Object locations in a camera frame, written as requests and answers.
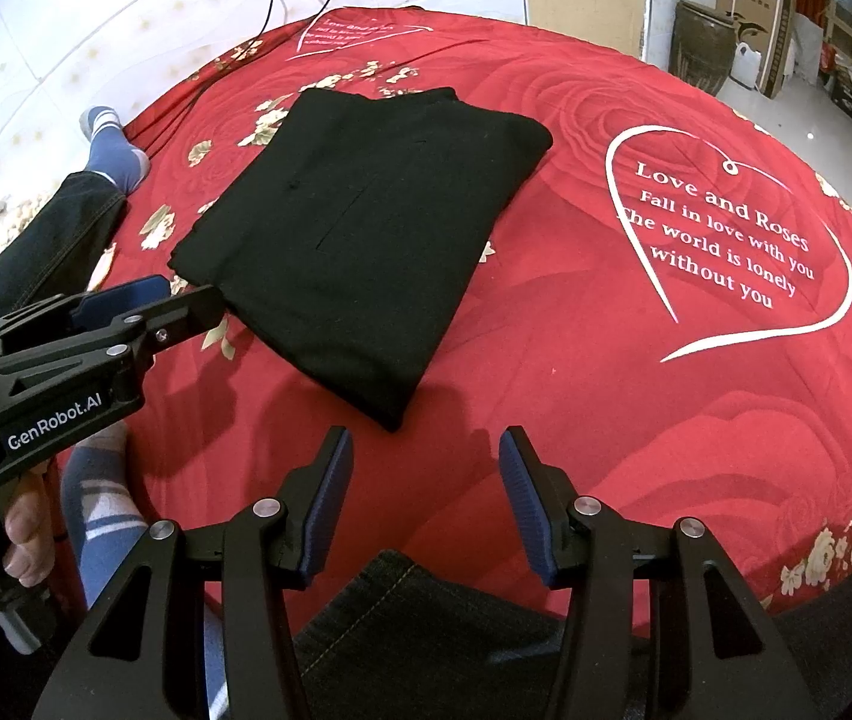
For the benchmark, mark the brown ceramic jar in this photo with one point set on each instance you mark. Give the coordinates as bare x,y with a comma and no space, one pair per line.
700,45

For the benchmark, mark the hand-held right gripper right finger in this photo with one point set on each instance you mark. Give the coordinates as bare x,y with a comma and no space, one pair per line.
527,510

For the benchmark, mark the large cardboard box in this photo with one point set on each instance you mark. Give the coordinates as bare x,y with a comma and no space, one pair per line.
760,15

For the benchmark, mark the person's left hand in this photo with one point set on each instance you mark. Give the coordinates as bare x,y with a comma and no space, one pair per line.
25,532

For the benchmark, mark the black pants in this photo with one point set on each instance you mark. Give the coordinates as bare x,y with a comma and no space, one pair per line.
358,240

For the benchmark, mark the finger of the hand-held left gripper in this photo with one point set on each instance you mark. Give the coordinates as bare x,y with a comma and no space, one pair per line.
186,307
118,296

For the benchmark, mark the red printed blanket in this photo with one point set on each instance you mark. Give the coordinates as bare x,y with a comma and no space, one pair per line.
621,427

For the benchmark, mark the person's left leg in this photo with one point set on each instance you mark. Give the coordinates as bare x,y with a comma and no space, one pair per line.
43,240

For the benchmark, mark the white plastic jug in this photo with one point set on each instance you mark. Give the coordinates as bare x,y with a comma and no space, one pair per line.
747,67

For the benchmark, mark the beige cardboard panel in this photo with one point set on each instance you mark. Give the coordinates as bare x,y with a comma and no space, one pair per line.
583,0

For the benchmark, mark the blue striped sock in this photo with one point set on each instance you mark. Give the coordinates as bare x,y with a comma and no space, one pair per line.
115,157
100,502

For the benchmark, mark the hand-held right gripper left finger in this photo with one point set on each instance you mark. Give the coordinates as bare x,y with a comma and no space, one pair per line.
328,502

